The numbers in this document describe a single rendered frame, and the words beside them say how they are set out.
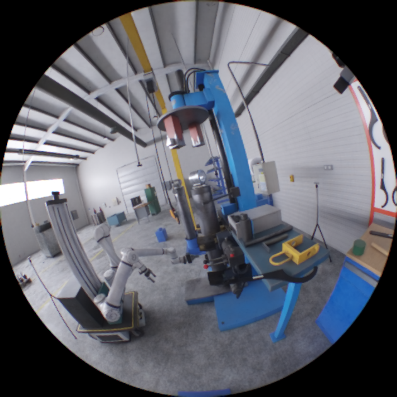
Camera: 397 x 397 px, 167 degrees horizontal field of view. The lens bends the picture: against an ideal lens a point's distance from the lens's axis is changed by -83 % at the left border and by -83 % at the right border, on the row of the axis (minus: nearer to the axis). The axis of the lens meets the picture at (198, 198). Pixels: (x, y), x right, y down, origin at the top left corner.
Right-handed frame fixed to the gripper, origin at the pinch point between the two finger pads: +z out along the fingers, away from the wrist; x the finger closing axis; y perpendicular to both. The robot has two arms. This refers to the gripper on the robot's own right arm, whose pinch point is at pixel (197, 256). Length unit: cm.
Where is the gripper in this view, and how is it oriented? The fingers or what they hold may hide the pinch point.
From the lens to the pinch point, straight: 169.5
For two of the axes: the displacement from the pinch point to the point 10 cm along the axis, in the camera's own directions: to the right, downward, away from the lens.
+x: 2.4, 9.6, 1.5
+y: -0.4, -1.4, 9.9
